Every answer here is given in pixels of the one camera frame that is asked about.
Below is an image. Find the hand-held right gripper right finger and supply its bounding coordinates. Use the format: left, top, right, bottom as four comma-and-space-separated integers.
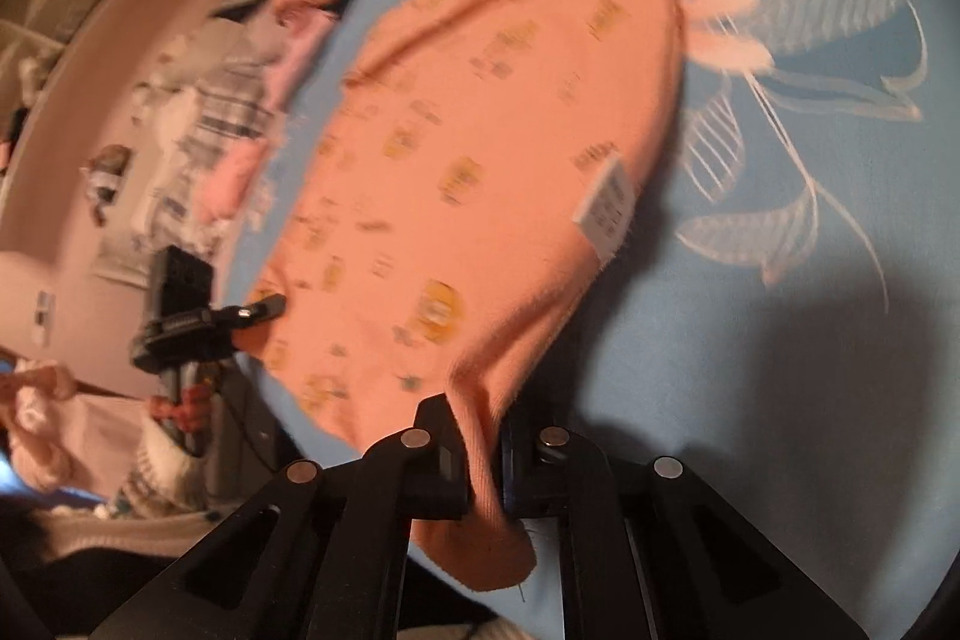
501, 411, 871, 640

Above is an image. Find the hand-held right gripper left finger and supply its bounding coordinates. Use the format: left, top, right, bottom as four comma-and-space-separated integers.
90, 394, 472, 640

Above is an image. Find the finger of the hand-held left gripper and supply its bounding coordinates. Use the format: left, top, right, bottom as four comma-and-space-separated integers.
216, 293, 287, 330

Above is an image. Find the orange small-print garment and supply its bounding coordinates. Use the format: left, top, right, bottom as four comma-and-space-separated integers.
240, 0, 687, 592

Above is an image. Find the person's left hand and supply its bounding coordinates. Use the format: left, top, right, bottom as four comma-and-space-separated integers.
150, 381, 216, 457

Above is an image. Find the pink fluffy cloth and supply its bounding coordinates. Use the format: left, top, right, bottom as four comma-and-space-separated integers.
193, 147, 272, 227

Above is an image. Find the colourful patterned bag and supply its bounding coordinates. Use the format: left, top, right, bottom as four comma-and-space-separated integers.
81, 143, 142, 225

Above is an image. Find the person's pink fluffy clothing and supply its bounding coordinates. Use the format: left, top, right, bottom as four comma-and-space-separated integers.
0, 361, 80, 492

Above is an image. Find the grey plaid cloth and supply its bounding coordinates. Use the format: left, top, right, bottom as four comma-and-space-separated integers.
146, 56, 277, 240

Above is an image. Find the small white plush toy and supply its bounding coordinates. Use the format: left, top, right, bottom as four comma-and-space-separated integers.
133, 61, 192, 127

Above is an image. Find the light pink garment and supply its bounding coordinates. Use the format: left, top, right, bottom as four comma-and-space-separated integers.
259, 10, 338, 112

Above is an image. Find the blue floral bedsheet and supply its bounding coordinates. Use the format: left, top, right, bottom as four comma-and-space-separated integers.
225, 0, 953, 640

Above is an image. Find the black cable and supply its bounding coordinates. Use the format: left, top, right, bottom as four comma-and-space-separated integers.
214, 370, 290, 465

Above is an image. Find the white wall socket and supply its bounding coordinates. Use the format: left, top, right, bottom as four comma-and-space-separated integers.
33, 290, 59, 346

